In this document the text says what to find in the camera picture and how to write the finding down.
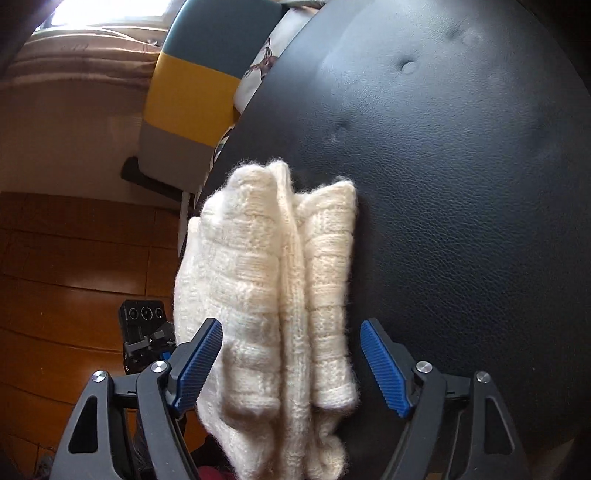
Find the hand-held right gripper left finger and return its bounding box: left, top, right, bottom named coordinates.
left=48, top=318, right=225, bottom=480

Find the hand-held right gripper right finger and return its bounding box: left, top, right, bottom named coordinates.
left=359, top=318, right=529, bottom=480

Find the cream knit sweater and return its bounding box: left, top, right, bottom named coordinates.
left=173, top=157, right=360, bottom=480

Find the triangle pattern cushion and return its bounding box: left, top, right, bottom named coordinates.
left=196, top=124, right=236, bottom=204

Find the black leather ottoman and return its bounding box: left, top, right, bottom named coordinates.
left=198, top=0, right=591, bottom=480

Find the grey yellow blue armchair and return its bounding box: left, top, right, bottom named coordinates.
left=121, top=0, right=287, bottom=217

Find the beige curtain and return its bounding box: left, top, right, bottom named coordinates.
left=9, top=30, right=162, bottom=88

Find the deer print cushion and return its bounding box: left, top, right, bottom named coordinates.
left=233, top=0, right=319, bottom=118

